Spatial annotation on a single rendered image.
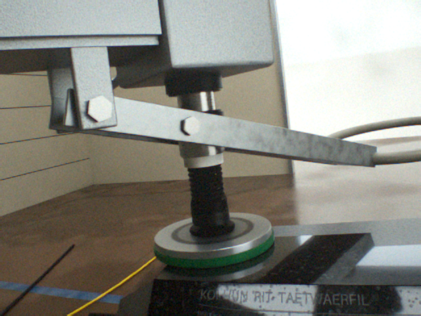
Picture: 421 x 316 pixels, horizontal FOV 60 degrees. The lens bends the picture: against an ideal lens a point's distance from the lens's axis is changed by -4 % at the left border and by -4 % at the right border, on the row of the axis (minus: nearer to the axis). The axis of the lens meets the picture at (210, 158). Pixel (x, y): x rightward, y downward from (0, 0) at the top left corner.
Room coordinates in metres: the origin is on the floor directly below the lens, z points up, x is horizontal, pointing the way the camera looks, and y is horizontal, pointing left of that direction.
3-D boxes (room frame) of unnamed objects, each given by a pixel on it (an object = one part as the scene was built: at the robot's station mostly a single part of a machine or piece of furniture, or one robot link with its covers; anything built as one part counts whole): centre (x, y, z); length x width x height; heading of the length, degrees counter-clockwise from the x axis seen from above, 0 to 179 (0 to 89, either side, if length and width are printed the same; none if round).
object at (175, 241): (0.66, 0.01, 0.83); 0.21 x 0.21 x 0.01
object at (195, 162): (0.66, 0.01, 0.97); 0.07 x 0.07 x 0.04
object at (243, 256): (0.66, 0.01, 0.82); 0.22 x 0.22 x 0.04
